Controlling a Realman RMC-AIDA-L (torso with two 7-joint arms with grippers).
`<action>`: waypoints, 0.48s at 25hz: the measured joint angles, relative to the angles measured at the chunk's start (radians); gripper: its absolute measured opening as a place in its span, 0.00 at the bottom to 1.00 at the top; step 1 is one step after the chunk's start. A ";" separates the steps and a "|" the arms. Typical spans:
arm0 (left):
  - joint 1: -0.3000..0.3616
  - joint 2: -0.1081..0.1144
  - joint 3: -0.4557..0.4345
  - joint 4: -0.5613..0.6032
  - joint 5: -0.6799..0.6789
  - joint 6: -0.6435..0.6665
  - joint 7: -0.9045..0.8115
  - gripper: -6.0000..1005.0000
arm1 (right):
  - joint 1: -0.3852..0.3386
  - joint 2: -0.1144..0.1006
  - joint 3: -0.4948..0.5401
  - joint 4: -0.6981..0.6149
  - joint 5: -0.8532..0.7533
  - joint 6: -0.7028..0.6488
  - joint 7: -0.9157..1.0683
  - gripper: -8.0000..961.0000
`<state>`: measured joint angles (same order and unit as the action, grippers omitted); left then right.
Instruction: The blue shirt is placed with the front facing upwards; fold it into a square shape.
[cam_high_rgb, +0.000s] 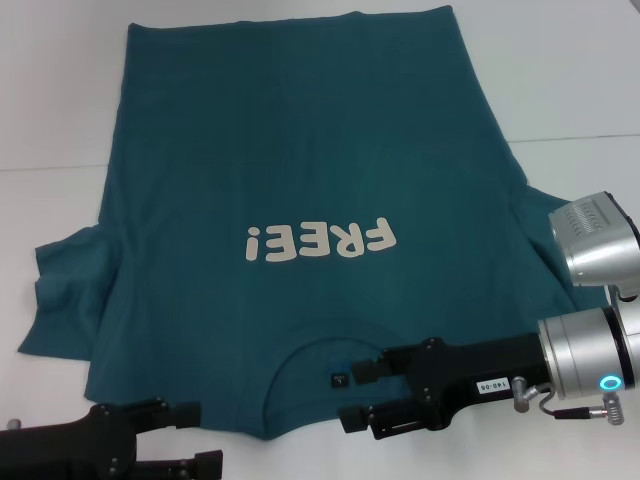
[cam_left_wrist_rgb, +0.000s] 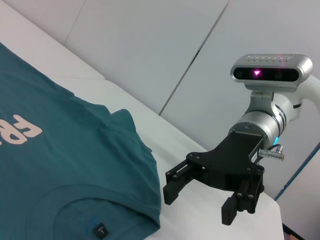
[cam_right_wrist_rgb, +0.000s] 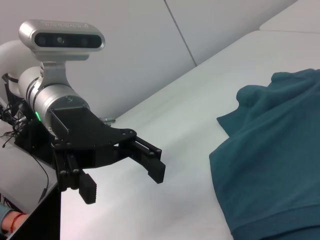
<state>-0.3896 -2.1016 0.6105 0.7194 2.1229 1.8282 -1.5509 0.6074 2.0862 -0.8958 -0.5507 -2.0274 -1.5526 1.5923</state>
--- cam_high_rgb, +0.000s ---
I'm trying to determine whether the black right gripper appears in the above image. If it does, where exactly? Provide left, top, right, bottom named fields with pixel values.
left=338, top=333, right=549, bottom=441

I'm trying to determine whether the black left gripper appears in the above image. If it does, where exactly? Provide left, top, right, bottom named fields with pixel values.
left=0, top=397, right=226, bottom=480

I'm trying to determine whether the teal t-shirt with FREE print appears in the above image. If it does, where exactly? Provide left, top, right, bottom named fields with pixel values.
left=17, top=4, right=584, bottom=444

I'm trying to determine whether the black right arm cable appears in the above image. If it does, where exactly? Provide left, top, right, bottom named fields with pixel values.
left=510, top=375, right=627, bottom=426

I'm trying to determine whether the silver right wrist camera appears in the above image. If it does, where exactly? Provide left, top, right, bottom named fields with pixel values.
left=548, top=191, right=640, bottom=303

